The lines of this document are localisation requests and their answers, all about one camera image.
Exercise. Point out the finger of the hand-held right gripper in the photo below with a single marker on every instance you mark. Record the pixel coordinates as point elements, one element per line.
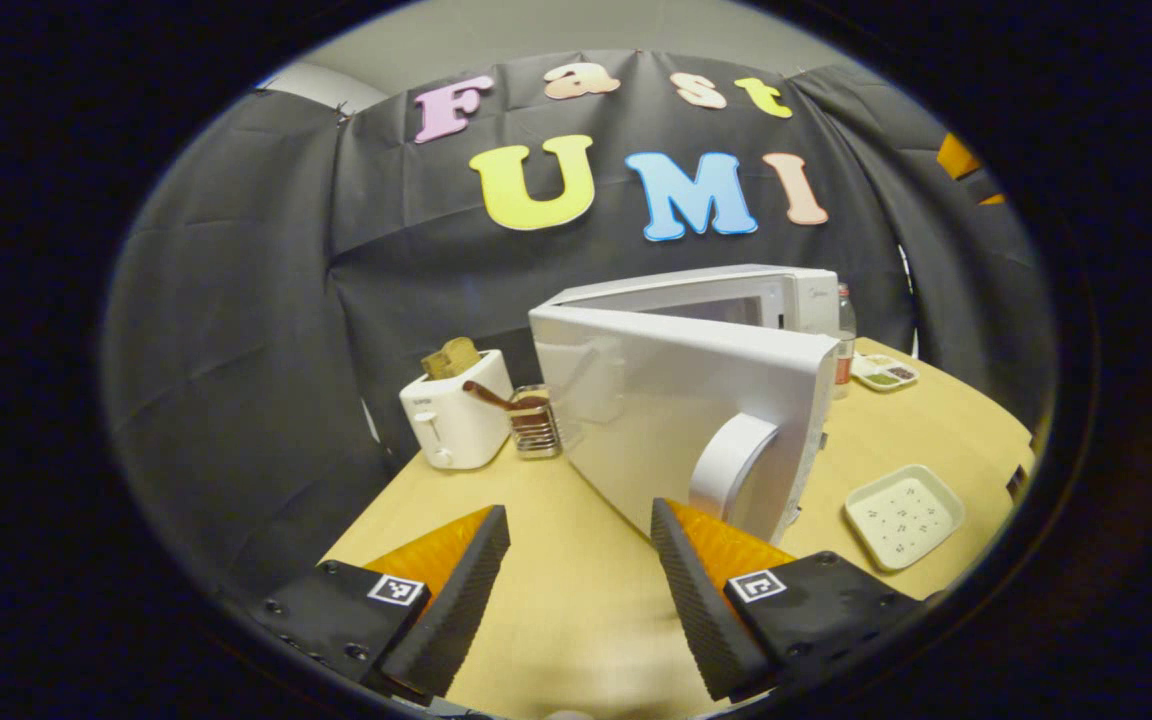
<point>991,199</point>
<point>958,157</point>

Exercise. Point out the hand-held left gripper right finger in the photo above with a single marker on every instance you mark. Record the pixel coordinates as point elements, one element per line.
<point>701,610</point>

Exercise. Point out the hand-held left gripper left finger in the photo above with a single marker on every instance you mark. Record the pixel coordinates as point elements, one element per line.
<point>456,615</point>

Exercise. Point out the white microwave oven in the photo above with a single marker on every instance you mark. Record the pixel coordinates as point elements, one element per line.
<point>656,400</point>

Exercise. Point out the white toaster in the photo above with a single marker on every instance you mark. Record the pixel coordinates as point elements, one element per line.
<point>456,425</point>

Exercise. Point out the small glass jar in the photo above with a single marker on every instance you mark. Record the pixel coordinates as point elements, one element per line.
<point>536,435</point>

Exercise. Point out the divided white dish of beans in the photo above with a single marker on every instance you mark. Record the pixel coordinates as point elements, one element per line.
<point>884,373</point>

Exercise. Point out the clear plastic water bottle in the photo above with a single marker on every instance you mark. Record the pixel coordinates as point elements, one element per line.
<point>844,350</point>

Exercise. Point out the brown wooden spoon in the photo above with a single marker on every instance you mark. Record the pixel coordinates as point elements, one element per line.
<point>491,397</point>

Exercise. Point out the white square dotted plate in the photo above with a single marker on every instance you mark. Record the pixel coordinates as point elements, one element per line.
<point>904,515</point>

